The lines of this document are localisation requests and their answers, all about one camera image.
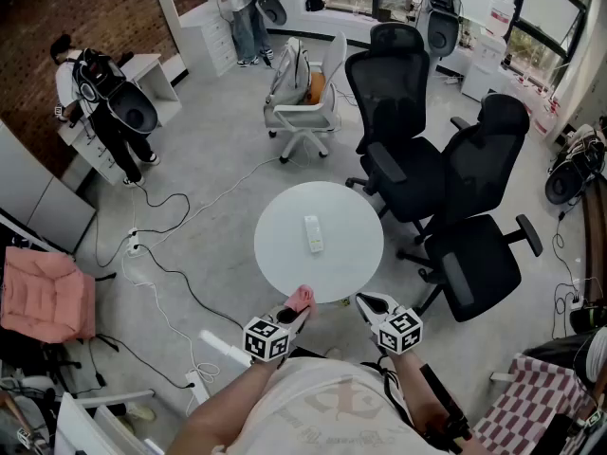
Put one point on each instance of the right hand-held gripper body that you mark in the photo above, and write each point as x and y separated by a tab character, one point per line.
400	332

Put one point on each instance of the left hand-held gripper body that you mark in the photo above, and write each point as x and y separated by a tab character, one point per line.
265	339

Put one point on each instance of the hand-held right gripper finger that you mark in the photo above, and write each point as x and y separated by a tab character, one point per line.
367	314
391	305

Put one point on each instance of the pink cloth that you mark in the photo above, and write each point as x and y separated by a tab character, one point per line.
299	297

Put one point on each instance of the white remote control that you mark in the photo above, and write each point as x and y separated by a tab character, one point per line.
313	233

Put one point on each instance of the person's left forearm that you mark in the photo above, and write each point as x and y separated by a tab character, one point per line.
220	405

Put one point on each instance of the person's right forearm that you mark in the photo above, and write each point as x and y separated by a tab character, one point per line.
417	387

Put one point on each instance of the white tube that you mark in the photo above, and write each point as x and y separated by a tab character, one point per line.
223	346

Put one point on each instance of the white power strip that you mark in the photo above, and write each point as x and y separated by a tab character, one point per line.
575	301
134	244
196	387

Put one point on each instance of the person's white shirt torso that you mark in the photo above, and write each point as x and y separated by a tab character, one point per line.
327	410

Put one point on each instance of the black mesh office chair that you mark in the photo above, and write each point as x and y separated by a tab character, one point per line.
479	249
393	107

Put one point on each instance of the white shoe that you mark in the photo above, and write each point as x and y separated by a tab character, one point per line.
141	412

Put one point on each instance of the red checkered chair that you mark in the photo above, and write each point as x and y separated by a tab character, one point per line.
531	405

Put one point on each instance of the white plastic chair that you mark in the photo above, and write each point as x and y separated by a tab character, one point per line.
90	424

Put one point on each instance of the white office chair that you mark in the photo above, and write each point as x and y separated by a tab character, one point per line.
303	116

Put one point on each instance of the orange cushion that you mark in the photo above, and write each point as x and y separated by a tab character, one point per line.
317	88

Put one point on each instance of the pink padded armchair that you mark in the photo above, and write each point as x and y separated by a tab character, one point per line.
42	292

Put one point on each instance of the white backpack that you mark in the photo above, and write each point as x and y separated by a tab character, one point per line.
290	76

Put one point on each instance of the grey cabinet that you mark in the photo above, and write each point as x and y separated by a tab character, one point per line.
42	197

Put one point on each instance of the white desk with drawers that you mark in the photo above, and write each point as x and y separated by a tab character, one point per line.
154	81

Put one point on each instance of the white water dispenser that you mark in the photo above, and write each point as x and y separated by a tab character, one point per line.
488	60

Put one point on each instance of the white drawer cabinet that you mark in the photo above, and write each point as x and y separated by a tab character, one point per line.
211	41

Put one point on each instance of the black bag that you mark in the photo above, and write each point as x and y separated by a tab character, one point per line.
315	3

